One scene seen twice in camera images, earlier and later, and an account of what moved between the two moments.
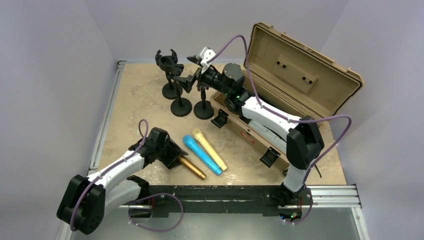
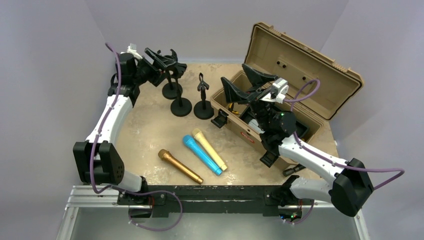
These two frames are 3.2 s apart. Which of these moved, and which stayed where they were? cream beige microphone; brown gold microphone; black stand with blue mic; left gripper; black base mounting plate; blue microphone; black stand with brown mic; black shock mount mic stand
Moved: left gripper; brown gold microphone
Stayed: cream beige microphone; blue microphone; black stand with blue mic; black stand with brown mic; black base mounting plate; black shock mount mic stand
